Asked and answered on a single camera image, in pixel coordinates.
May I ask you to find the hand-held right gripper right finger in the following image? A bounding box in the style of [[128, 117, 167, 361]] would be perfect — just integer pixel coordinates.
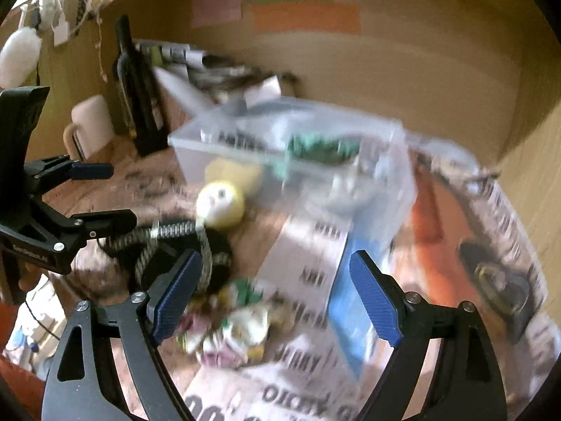
[[349, 250, 509, 421]]

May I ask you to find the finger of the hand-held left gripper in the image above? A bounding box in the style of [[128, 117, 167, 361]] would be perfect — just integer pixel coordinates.
[[66, 209, 138, 250], [66, 155, 115, 181]]

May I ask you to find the white plastic bag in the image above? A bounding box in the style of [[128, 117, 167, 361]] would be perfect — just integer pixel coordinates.
[[4, 275, 63, 380]]

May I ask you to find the orange sticky note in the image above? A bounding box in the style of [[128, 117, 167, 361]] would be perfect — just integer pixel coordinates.
[[253, 3, 361, 34]]

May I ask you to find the stack of papers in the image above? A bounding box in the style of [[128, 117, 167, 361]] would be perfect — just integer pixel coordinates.
[[135, 39, 299, 107]]

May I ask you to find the green knitted cloth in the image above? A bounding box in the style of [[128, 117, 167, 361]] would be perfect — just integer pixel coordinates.
[[285, 133, 361, 168]]

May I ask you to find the beige mug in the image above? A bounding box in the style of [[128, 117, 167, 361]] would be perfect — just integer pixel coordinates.
[[63, 95, 117, 161]]

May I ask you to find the string of hanging trinkets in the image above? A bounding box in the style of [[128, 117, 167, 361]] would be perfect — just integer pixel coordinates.
[[20, 0, 115, 47]]

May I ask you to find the printed newspaper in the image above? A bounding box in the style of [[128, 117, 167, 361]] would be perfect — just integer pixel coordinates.
[[183, 149, 549, 421]]

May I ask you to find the pink sticky note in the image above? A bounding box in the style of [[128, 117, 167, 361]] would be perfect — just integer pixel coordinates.
[[191, 0, 243, 27]]

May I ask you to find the yellow plush ball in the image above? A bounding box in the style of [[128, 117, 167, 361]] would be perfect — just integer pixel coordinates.
[[196, 181, 245, 229]]

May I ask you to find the dark wine bottle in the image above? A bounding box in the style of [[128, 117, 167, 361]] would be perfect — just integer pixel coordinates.
[[113, 14, 170, 157]]

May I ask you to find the black cable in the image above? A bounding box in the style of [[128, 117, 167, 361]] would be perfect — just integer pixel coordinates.
[[99, 220, 234, 295]]

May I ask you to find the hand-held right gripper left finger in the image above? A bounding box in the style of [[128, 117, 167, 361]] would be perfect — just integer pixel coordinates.
[[41, 249, 203, 421]]

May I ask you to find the yellow sponge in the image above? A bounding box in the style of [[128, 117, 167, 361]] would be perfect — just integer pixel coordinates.
[[205, 159, 264, 196]]

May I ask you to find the colourful wrapper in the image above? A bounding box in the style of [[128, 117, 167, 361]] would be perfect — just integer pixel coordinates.
[[177, 278, 273, 367]]

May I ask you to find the clear plastic box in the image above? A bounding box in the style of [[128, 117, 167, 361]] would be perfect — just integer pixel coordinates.
[[169, 95, 417, 257]]

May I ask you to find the white fluffy plush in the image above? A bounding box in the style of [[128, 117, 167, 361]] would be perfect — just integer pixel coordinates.
[[0, 26, 43, 89]]

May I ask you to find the blue booklet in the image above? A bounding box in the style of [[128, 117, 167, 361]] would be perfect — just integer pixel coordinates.
[[326, 228, 378, 379]]

